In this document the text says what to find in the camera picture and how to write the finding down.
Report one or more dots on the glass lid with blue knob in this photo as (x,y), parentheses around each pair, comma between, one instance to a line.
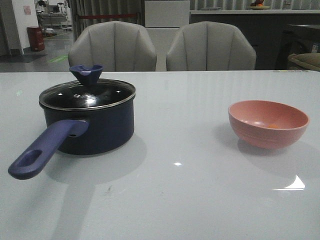
(87,92)

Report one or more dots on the dark blue saucepan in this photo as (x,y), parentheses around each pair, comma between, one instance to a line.
(78,132)

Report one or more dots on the pink bowl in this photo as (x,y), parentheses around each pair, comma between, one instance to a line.
(267,124)

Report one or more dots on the left grey upholstered chair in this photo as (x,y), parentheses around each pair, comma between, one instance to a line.
(116,45)

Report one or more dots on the grey upholstered chair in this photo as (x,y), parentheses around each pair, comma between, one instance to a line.
(210,46)
(116,45)

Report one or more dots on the right grey upholstered chair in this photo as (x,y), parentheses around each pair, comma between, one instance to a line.
(210,46)

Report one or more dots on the white drawer cabinet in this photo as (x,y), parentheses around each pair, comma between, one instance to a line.
(162,18)

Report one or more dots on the red barrier belt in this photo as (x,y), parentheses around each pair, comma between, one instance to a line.
(108,16)

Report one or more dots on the dark counter with white top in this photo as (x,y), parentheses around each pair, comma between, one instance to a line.
(274,34)

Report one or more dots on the fruit plate on counter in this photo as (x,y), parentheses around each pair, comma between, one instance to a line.
(258,5)

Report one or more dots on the red bin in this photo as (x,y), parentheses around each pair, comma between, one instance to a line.
(35,37)

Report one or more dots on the beige cushion seat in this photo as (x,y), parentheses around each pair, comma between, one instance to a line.
(308,61)

